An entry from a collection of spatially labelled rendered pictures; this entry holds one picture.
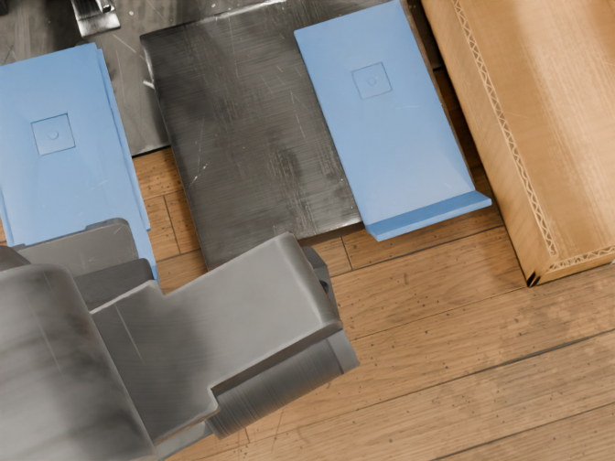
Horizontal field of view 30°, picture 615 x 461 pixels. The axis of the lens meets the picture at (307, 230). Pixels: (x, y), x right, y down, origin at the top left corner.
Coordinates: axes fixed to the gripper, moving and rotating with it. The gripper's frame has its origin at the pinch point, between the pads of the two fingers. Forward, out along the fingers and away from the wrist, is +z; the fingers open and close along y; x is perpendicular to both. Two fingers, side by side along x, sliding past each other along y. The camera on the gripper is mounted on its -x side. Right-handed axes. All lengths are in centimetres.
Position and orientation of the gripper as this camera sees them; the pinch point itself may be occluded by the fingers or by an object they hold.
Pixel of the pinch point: (89, 294)
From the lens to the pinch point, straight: 60.1
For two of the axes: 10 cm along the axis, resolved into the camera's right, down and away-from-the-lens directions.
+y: -2.4, -9.4, -2.5
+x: -9.5, 2.7, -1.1
